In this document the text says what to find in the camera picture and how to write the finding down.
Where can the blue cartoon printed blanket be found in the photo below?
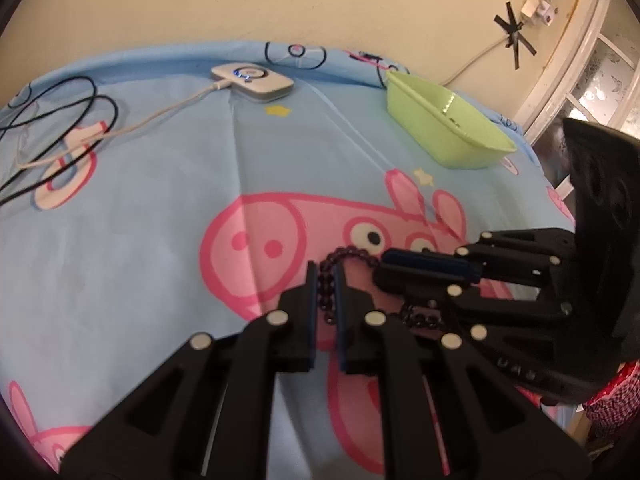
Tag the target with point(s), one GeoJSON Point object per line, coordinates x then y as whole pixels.
{"type": "Point", "coordinates": [150, 235]}

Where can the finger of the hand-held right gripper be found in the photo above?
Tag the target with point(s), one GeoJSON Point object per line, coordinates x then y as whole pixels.
{"type": "Point", "coordinates": [430, 262]}
{"type": "Point", "coordinates": [415, 285]}

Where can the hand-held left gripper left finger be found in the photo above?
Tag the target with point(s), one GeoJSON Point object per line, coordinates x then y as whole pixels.
{"type": "Point", "coordinates": [312, 310]}

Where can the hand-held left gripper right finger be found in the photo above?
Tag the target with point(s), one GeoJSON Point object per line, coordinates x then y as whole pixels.
{"type": "Point", "coordinates": [340, 310]}

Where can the white square device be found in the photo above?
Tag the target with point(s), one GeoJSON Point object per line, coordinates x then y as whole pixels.
{"type": "Point", "coordinates": [255, 82]}

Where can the person's right forearm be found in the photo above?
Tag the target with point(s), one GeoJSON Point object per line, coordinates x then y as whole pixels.
{"type": "Point", "coordinates": [615, 400]}

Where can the white window frame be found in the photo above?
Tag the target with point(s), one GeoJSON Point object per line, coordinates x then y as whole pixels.
{"type": "Point", "coordinates": [565, 65]}

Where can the green plastic tray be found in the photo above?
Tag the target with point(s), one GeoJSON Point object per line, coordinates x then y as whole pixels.
{"type": "Point", "coordinates": [440, 130]}

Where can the white power adapter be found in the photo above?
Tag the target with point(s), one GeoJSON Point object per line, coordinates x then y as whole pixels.
{"type": "Point", "coordinates": [537, 2]}

